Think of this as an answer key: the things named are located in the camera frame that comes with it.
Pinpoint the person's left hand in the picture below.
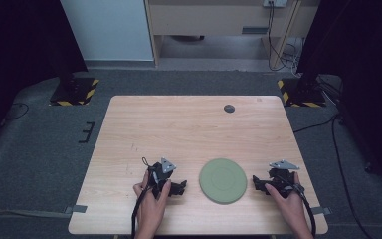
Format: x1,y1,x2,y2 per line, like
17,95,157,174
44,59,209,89
132,170,173,231

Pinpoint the grey power strip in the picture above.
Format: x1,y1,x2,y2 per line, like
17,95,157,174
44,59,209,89
263,0,288,8

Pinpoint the long black floor cable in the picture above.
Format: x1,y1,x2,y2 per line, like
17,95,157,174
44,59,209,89
292,113,374,239

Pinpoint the black hanging power cable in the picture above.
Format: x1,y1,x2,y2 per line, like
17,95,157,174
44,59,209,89
266,1,303,72

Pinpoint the dark curtain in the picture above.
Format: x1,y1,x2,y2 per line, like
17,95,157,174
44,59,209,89
0,0,89,150
296,0,382,190

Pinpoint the grey tape strip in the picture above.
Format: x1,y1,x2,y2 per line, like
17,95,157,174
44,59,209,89
64,204,89,215
309,206,332,216

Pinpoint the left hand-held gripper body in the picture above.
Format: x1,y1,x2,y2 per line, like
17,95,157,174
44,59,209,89
147,157,177,199

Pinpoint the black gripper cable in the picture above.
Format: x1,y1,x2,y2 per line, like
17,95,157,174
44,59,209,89
278,174,317,239
130,156,154,239

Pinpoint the person's right hand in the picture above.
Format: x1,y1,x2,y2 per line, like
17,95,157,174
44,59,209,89
264,171,305,227

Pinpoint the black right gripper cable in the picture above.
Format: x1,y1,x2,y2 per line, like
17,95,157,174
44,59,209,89
278,174,317,239

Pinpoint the black yellow-striped stand base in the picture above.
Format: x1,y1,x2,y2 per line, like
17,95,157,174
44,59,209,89
277,78,327,109
49,77,100,107

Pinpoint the white cabinet panel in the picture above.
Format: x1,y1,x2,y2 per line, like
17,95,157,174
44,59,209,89
59,0,155,62

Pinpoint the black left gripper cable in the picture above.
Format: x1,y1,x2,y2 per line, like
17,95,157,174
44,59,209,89
130,156,154,239

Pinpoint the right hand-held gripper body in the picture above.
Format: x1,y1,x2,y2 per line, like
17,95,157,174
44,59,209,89
268,159,305,199

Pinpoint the thin black floor cable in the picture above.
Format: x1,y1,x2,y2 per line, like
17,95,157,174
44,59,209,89
5,102,30,121

